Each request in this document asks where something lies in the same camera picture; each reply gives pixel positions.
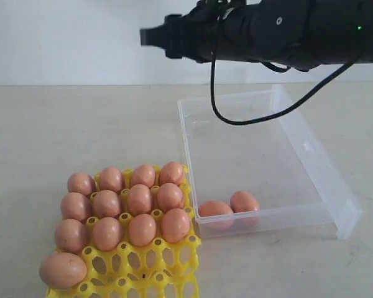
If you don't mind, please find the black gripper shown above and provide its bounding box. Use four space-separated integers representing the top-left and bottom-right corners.
139 1 267 63

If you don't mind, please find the brown egg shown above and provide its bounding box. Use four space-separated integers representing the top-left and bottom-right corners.
127 184 154 216
159 161 185 186
60 192 93 223
161 208 190 243
130 164 156 187
67 172 96 196
39 253 87 290
93 190 122 219
92 217 123 251
198 200 234 230
230 191 260 226
54 219 90 254
98 166 124 192
128 214 157 247

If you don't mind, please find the brown egg edge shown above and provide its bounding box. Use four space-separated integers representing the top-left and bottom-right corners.
157 183 184 213

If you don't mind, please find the clear plastic container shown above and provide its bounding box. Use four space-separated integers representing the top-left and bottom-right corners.
178 97 362 239

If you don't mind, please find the yellow plastic egg tray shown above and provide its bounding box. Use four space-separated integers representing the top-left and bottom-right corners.
45 164 203 298

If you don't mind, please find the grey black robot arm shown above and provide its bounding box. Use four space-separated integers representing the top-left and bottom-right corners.
140 0 373 71

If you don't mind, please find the black cable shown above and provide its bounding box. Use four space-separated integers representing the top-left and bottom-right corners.
210 46 361 126

